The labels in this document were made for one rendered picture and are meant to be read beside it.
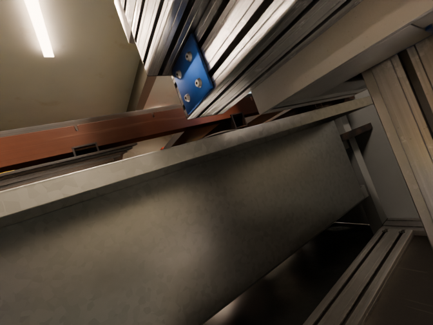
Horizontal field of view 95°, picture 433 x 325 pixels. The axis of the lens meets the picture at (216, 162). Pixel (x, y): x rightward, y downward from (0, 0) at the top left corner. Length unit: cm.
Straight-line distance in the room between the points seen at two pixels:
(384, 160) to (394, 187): 15
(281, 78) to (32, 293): 55
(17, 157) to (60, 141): 8
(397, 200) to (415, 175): 102
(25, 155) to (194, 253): 42
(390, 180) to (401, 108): 102
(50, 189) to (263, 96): 33
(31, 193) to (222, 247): 41
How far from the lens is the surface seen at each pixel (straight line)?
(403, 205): 143
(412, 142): 39
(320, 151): 86
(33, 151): 57
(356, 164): 126
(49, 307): 52
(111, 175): 33
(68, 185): 33
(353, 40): 29
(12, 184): 43
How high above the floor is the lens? 61
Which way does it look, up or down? 2 degrees up
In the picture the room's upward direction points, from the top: 20 degrees counter-clockwise
